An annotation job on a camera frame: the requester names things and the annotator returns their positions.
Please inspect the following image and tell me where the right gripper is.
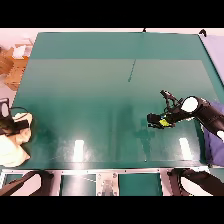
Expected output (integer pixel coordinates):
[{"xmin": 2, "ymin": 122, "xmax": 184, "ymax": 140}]
[{"xmin": 146, "ymin": 112, "xmax": 177, "ymax": 130}]

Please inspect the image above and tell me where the cream garment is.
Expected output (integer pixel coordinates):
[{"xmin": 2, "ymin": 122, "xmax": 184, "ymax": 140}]
[{"xmin": 0, "ymin": 112, "xmax": 35, "ymax": 168}]

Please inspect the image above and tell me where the purple garment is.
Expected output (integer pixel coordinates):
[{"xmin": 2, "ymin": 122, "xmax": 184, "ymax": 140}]
[{"xmin": 202, "ymin": 101, "xmax": 224, "ymax": 168}]

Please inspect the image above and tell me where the pale lilac garment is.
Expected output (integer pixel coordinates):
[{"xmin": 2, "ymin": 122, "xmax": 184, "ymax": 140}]
[{"xmin": 199, "ymin": 34, "xmax": 224, "ymax": 86}]

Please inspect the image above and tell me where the brown cardboard box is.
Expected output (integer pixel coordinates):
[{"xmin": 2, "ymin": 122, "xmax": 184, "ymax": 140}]
[{"xmin": 0, "ymin": 45, "xmax": 32, "ymax": 92}]

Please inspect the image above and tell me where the silver frame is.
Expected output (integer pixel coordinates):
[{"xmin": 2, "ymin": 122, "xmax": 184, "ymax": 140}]
[{"xmin": 0, "ymin": 166, "xmax": 224, "ymax": 197}]

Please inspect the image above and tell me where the black cable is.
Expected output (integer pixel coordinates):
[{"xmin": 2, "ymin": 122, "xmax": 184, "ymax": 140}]
[{"xmin": 9, "ymin": 105, "xmax": 35, "ymax": 125}]

